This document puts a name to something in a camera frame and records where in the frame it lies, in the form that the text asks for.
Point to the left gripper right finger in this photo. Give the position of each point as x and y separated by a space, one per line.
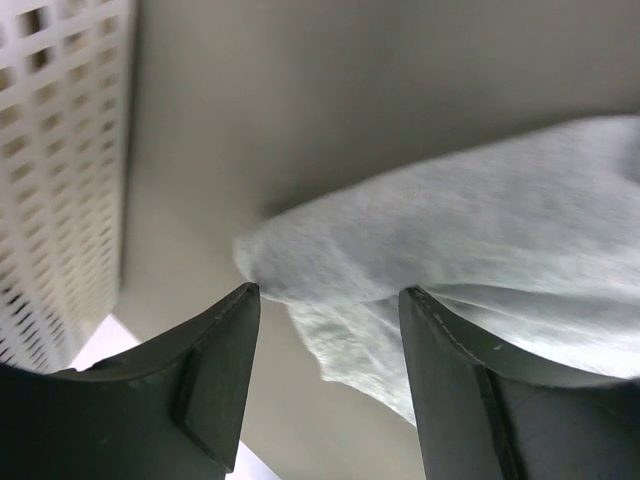
487 409

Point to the white perforated plastic basket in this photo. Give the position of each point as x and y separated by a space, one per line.
65 97

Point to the grey t shirt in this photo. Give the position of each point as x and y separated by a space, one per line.
534 239

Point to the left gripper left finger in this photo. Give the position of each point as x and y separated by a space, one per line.
169 408

